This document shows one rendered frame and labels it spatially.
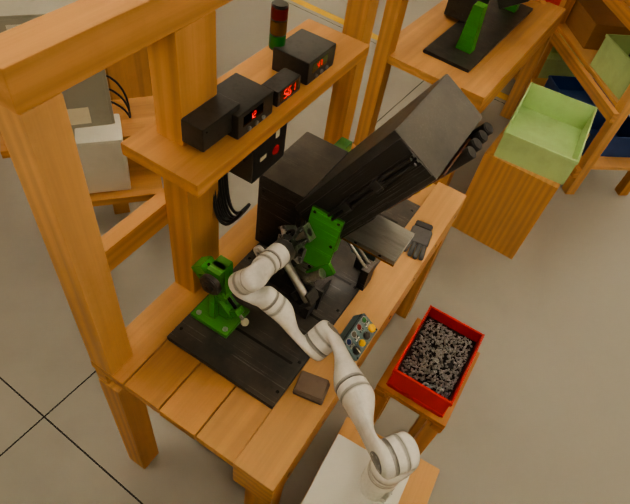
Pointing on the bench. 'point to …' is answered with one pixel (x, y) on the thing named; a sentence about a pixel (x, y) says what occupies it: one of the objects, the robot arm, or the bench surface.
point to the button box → (357, 334)
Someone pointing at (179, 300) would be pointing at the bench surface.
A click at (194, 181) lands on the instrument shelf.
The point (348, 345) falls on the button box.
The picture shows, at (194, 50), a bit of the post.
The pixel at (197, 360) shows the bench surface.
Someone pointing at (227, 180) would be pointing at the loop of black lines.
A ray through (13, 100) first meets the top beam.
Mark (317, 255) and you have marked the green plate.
